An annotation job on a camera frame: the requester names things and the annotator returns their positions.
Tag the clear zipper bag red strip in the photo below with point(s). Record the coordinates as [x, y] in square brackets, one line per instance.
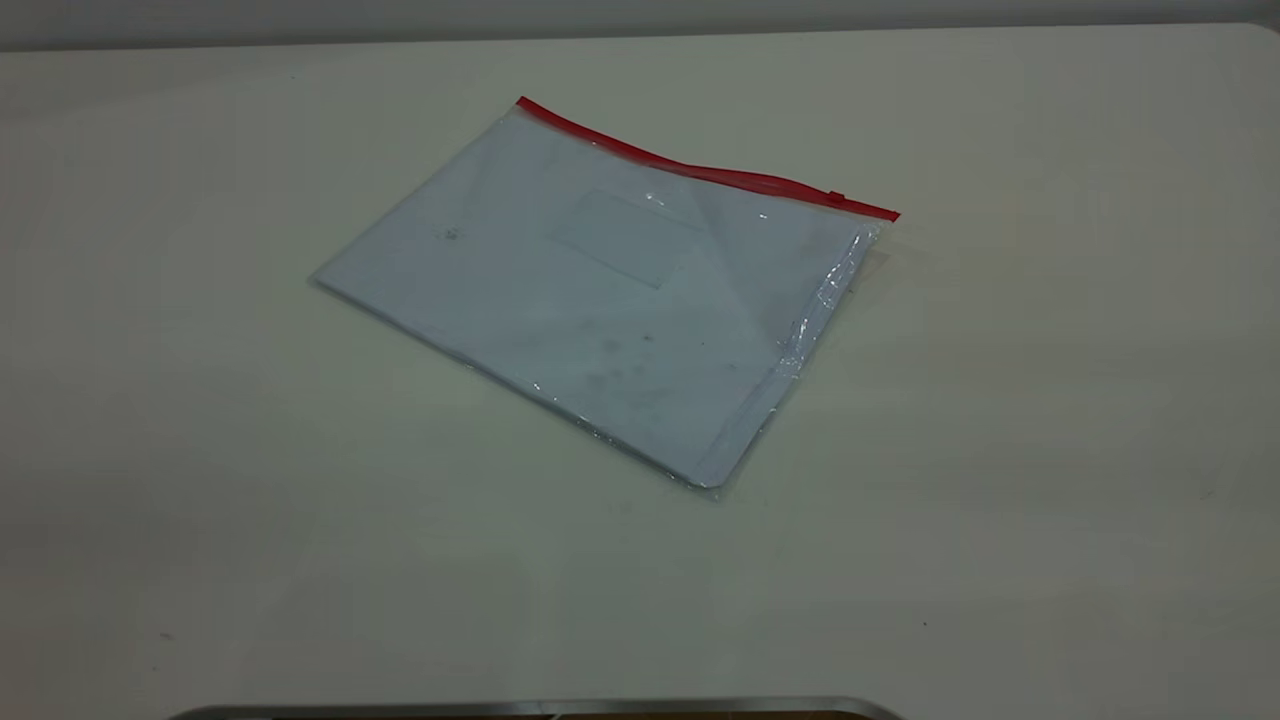
[600, 300]

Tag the silver metal frame bar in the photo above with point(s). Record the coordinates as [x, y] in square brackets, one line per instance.
[540, 708]

